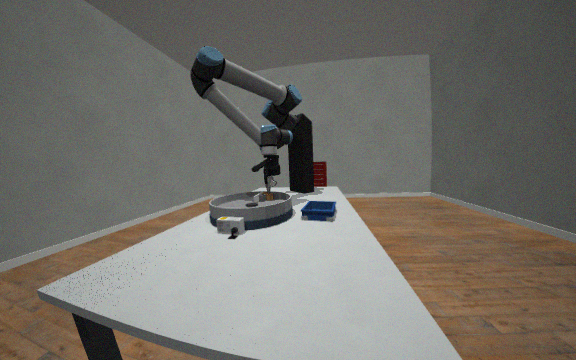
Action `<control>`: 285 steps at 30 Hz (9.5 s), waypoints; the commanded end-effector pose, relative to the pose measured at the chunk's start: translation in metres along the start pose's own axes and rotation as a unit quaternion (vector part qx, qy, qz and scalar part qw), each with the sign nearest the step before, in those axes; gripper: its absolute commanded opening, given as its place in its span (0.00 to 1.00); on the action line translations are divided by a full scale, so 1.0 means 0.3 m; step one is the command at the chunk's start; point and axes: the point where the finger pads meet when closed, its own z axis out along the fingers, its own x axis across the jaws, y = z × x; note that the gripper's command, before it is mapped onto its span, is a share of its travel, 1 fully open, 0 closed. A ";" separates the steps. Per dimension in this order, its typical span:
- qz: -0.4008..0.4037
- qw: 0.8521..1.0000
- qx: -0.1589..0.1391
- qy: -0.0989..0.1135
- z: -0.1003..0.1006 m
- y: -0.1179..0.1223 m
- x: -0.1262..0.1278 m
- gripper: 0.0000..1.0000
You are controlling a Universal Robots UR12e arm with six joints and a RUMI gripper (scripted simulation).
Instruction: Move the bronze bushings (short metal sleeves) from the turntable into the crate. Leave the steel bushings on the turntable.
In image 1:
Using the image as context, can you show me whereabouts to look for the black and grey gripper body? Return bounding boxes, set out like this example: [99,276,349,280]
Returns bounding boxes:
[263,155,280,176]

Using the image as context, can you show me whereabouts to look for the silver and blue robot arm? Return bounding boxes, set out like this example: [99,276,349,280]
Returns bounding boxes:
[190,46,302,155]

